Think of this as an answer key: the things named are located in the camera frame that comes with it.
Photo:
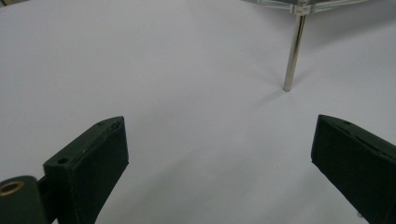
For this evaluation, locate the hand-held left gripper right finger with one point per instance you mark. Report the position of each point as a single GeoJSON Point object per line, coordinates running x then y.
{"type": "Point", "coordinates": [358, 165]}

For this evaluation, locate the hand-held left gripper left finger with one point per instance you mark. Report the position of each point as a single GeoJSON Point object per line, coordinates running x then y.
{"type": "Point", "coordinates": [90, 161]}

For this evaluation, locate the clear acrylic picture frame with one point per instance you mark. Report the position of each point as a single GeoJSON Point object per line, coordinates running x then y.
{"type": "Point", "coordinates": [294, 56]}

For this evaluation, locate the white board table cover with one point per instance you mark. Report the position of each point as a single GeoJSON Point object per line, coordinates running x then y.
{"type": "Point", "coordinates": [186, 77]}

